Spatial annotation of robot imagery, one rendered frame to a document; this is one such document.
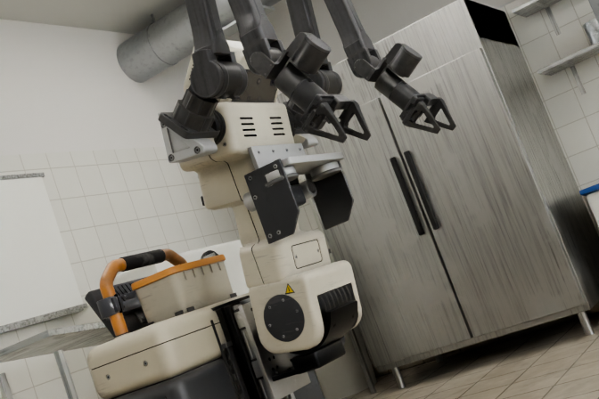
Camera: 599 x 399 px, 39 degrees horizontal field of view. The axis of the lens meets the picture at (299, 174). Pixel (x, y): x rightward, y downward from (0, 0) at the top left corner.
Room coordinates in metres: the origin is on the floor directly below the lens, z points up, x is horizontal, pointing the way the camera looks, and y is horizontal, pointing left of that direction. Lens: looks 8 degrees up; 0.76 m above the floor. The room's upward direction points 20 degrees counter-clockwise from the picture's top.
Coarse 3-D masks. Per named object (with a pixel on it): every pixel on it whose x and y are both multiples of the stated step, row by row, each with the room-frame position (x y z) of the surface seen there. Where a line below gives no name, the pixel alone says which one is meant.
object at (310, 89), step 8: (304, 80) 1.62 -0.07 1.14; (312, 80) 1.64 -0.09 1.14; (296, 88) 1.62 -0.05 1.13; (304, 88) 1.61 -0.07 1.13; (312, 88) 1.61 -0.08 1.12; (320, 88) 1.62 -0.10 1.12; (296, 96) 1.62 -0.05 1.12; (304, 96) 1.61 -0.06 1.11; (312, 96) 1.61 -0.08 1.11; (320, 96) 1.57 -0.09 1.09; (328, 96) 1.60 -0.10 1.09; (296, 104) 1.64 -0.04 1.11; (304, 104) 1.61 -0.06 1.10; (312, 104) 1.58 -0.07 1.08; (304, 120) 1.59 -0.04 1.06; (328, 120) 1.67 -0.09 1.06
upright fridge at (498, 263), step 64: (448, 64) 4.89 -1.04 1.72; (512, 64) 5.22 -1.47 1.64; (384, 128) 5.15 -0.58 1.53; (512, 128) 4.79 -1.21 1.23; (384, 192) 5.22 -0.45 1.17; (448, 192) 5.03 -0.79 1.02; (512, 192) 4.85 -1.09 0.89; (576, 192) 5.44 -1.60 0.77; (384, 256) 5.30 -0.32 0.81; (448, 256) 5.10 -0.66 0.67; (512, 256) 4.92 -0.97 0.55; (576, 256) 4.93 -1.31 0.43; (384, 320) 5.38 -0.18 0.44; (448, 320) 5.18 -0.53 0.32; (512, 320) 4.99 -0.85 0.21
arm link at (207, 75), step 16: (192, 0) 1.69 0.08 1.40; (208, 0) 1.69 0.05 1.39; (192, 16) 1.70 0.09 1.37; (208, 16) 1.69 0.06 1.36; (208, 32) 1.69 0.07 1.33; (208, 48) 1.69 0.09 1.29; (224, 48) 1.71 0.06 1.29; (208, 64) 1.67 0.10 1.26; (240, 64) 1.75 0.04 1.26; (192, 80) 1.70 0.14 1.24; (208, 80) 1.68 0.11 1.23; (224, 80) 1.68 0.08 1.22; (208, 96) 1.69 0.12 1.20
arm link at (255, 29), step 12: (228, 0) 1.66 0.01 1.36; (240, 0) 1.64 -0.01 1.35; (252, 0) 1.64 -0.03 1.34; (240, 12) 1.65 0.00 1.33; (252, 12) 1.63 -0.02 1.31; (264, 12) 1.66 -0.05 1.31; (240, 24) 1.65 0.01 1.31; (252, 24) 1.63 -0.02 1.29; (264, 24) 1.64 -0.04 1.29; (240, 36) 1.65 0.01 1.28; (252, 36) 1.63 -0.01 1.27; (264, 36) 1.63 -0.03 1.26; (276, 36) 1.67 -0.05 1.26; (252, 48) 1.64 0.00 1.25; (264, 48) 1.63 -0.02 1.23; (276, 48) 1.67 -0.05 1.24; (276, 60) 1.64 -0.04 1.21; (252, 72) 1.65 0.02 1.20
